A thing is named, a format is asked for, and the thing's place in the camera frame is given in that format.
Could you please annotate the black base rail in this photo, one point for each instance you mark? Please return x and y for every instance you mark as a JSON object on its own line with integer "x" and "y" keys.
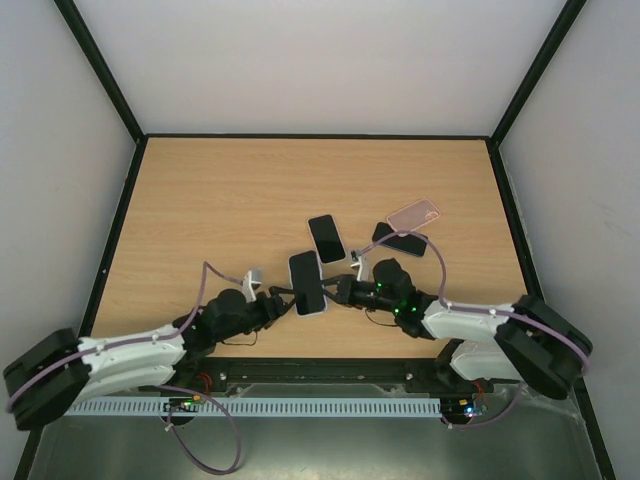
{"x": 415, "y": 375}

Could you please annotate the white slotted cable duct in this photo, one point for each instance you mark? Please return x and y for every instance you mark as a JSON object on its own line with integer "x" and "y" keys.
{"x": 262, "y": 407}

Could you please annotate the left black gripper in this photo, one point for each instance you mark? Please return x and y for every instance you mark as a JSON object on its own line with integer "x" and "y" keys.
{"x": 274, "y": 292}

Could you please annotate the black metal enclosure frame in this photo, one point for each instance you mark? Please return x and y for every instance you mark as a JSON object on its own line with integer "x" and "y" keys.
{"x": 561, "y": 27}

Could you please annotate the light blue phone case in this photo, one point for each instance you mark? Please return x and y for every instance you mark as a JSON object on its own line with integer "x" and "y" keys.
{"x": 312, "y": 314}

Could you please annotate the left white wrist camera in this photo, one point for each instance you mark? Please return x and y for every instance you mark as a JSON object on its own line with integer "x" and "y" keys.
{"x": 251, "y": 283}

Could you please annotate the blue phone black screen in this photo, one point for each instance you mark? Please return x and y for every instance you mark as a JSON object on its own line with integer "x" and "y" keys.
{"x": 384, "y": 235}

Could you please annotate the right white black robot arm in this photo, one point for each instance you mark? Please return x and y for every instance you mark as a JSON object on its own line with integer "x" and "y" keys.
{"x": 526, "y": 341}

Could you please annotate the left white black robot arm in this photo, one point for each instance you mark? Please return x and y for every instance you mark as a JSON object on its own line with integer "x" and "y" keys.
{"x": 63, "y": 370}

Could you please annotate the pink translucent phone case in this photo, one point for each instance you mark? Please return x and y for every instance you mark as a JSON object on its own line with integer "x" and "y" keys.
{"x": 413, "y": 216}

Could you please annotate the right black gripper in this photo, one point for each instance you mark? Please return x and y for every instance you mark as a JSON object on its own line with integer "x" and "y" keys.
{"x": 343, "y": 288}

